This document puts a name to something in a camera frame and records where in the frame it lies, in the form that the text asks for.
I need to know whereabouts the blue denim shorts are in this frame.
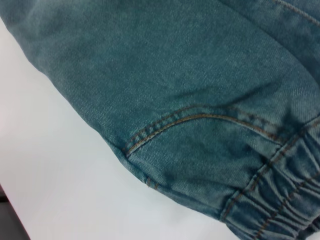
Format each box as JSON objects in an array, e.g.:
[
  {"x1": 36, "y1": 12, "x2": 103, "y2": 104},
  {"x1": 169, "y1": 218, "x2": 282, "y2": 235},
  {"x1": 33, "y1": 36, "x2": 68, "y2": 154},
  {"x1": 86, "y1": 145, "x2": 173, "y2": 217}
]
[{"x1": 0, "y1": 0, "x2": 320, "y2": 240}]

